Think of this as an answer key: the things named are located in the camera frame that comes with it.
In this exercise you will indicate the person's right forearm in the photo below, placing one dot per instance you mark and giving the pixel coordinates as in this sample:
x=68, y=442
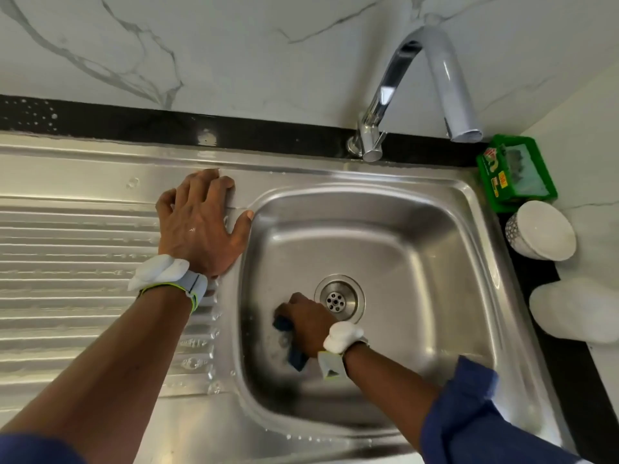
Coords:
x=392, y=386

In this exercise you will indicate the white left wrist tracker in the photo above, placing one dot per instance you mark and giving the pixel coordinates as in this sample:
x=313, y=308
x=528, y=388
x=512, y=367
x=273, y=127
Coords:
x=164, y=275

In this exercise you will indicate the white yellow spray bottle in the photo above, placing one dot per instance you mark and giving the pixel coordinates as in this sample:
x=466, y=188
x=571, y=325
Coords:
x=580, y=309

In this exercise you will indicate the white bowl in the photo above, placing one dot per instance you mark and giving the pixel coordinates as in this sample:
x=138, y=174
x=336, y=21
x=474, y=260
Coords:
x=542, y=230

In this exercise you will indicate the metal drain strainer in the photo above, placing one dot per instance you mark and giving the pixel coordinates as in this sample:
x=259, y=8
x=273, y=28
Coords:
x=338, y=297

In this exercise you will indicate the blue cloth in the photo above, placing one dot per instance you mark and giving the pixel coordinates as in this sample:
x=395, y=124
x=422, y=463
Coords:
x=290, y=348

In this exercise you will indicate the person's right hand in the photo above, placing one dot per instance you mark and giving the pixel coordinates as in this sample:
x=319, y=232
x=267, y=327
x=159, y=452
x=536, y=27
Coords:
x=308, y=323

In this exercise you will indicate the person's left hand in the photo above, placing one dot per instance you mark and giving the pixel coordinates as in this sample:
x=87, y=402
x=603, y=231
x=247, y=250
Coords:
x=198, y=227

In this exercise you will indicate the stainless steel sink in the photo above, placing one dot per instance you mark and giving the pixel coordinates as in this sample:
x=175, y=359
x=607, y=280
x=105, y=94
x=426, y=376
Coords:
x=97, y=314

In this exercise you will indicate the green soap tray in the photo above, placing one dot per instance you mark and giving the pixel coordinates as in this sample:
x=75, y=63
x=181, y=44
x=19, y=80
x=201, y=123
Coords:
x=517, y=172

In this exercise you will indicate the chrome faucet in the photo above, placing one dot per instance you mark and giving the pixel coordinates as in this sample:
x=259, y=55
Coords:
x=426, y=77

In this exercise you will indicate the person's left forearm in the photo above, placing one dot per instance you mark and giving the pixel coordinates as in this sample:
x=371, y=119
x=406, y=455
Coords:
x=97, y=381

